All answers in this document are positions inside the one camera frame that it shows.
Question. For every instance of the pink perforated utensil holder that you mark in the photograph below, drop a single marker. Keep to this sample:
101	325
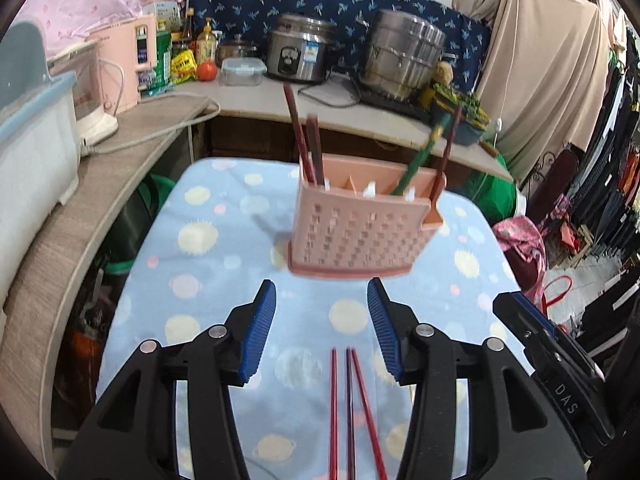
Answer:
355	228

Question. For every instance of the small lidded pot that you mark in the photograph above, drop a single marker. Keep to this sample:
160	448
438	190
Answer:
236	47

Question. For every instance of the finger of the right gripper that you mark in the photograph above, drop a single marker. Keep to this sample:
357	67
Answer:
544	342

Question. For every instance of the beige hanging curtain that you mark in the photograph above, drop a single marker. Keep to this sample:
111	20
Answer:
544	75

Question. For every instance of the yellow oil bottle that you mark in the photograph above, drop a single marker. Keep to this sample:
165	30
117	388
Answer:
205	44

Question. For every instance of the silver rice cooker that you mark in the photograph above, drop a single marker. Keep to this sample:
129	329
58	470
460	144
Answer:
300	49

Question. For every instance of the green bag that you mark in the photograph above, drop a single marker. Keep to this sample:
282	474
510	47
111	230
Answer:
494	197

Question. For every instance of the red wavy chopstick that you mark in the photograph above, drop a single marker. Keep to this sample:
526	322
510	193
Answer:
381	473

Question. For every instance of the stainless steel steamer pot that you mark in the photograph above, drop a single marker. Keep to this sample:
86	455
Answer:
401	54

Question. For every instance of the red shopping bag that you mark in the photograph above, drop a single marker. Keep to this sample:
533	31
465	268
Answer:
554	292

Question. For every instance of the wooden side counter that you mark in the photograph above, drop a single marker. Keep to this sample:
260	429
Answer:
47	283

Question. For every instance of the blue basin with vegetables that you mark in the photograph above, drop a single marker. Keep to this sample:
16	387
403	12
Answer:
473	122

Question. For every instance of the dark maroon wavy chopstick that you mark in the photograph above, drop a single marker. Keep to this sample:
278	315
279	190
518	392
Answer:
449	138

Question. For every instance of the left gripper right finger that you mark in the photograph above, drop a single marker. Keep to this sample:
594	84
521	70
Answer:
514	433

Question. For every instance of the dark red patterned chopstick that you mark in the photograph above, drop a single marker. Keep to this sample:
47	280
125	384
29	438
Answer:
314	145

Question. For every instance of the black induction cooktop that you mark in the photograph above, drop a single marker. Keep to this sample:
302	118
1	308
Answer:
405	109

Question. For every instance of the navy floral cloth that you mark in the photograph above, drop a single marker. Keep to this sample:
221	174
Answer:
253	20

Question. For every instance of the clear food container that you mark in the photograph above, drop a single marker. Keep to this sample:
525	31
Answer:
242	72

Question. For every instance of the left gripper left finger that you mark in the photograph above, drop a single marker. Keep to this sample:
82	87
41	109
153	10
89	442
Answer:
131	432

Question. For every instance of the bright red chopstick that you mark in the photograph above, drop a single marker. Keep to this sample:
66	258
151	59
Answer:
333	454

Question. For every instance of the pink electric kettle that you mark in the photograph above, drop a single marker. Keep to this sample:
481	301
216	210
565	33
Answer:
125	49

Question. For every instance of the green chopstick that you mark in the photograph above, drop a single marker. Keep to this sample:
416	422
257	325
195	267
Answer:
420	158

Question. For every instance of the grey kitchen counter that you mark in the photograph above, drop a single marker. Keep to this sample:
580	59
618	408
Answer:
267	101

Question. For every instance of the brown chopstick gold band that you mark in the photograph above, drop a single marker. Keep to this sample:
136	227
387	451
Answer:
299	134

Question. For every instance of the blue planet-print tablecloth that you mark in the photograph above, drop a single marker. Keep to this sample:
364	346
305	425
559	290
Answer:
223	230

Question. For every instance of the yellow snack packet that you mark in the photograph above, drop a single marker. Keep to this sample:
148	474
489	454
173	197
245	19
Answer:
183	67

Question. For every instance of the green canister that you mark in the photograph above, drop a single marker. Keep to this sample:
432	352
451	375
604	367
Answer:
158	80

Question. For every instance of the red tomato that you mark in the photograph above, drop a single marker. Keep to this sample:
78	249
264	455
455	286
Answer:
207	71

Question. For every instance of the pink floral cloth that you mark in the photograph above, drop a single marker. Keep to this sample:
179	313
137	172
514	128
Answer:
523	247

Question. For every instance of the white bin teal lid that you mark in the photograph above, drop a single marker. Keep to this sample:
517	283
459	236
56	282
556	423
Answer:
40	148

